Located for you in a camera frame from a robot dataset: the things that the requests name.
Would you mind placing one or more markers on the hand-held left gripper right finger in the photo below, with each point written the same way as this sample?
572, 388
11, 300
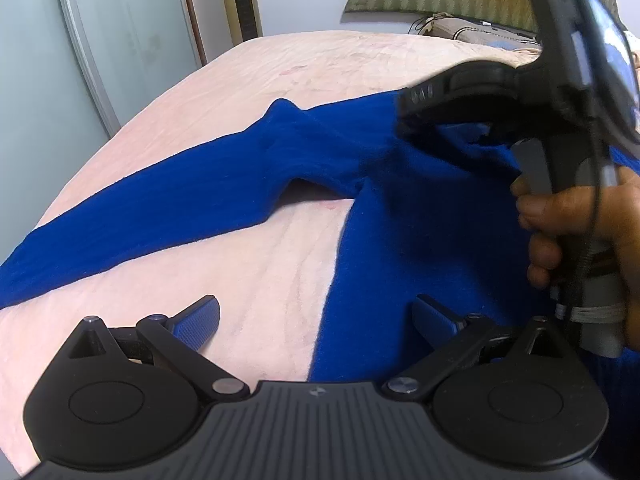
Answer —
435, 317

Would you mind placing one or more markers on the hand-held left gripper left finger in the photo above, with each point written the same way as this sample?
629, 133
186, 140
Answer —
200, 317

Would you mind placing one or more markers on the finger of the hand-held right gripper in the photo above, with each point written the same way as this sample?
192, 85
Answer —
450, 82
465, 112

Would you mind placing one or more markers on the blue knit sweater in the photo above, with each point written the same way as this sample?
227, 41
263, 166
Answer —
425, 210

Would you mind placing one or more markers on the person's right hand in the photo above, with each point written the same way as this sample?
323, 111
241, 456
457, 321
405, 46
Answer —
540, 210

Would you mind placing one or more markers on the pink quilted blanket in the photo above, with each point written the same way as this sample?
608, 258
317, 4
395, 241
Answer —
250, 260

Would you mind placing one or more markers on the frosted glass sliding door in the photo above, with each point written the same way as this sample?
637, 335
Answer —
30, 85
140, 25

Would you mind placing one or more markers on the brown wooden door frame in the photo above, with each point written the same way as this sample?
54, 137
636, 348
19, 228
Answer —
192, 10

